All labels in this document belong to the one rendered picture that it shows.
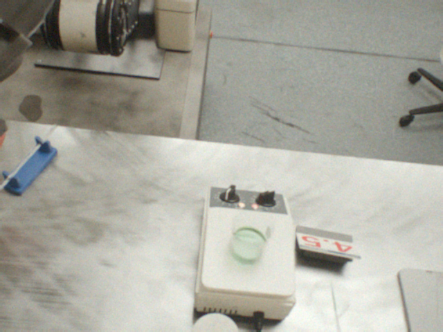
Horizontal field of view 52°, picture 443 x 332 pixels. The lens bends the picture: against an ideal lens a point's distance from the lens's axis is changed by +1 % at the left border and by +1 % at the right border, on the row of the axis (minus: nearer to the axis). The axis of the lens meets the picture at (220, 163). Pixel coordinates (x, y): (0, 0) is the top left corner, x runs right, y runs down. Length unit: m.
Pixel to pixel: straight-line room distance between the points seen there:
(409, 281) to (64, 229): 0.52
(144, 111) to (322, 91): 0.98
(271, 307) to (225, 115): 1.38
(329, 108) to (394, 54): 0.56
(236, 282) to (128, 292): 0.17
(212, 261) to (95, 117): 0.88
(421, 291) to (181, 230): 0.37
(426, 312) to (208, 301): 0.32
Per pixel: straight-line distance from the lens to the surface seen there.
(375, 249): 0.77
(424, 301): 0.75
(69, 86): 1.51
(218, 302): 0.62
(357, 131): 2.01
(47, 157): 0.81
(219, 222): 0.63
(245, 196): 0.71
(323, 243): 0.72
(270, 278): 0.60
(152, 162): 0.80
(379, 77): 2.32
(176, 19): 1.54
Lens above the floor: 1.38
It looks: 52 degrees down
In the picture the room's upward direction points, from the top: 8 degrees clockwise
